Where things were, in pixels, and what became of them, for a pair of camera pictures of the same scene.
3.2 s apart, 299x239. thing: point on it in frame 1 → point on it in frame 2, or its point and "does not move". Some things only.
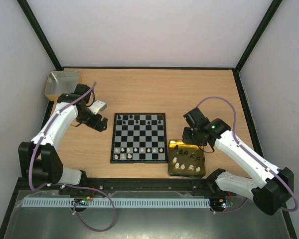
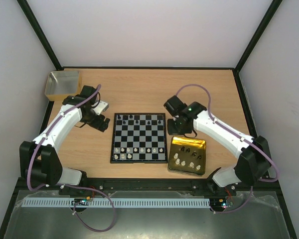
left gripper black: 103,123 does not move
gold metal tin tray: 186,160 does not move
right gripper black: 189,136 → 174,128
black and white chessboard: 139,137 does not move
